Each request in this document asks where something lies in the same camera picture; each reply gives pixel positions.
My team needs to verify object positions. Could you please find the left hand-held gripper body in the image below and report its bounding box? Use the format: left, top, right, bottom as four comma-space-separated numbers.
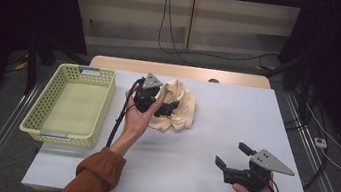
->
131, 70, 165, 116

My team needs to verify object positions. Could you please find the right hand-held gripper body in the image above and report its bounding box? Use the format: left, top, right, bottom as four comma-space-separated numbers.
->
220, 143, 299, 192

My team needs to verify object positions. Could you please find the cream cloth garment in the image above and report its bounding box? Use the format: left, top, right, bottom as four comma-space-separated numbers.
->
146, 76, 201, 137

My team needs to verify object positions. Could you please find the pale yellow plastic basket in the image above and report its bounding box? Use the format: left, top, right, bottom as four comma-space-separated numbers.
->
17, 57, 120, 152

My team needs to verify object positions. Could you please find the person's left hand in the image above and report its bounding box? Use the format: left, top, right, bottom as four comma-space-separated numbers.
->
118, 84, 167, 147

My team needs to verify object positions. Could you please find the light wooden table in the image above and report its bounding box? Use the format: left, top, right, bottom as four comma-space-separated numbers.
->
89, 52, 273, 93

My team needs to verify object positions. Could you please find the white table mat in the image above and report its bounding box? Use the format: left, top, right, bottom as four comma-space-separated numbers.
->
19, 55, 331, 192

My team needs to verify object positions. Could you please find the black metal stand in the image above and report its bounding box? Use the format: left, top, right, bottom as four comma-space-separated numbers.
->
257, 52, 319, 127
20, 34, 93, 103

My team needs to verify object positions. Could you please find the yellow floor tape piece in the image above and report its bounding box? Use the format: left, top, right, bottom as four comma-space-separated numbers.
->
256, 64, 277, 73
14, 59, 29, 73

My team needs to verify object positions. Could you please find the left hand-held gripper black cable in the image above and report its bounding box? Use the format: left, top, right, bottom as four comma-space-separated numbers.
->
105, 72, 146, 153

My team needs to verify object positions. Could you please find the black floor cable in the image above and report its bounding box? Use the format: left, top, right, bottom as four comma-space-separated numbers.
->
301, 95, 338, 192

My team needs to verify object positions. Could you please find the black hanging wall cable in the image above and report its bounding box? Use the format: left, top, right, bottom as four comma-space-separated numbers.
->
154, 0, 206, 67
158, 0, 286, 70

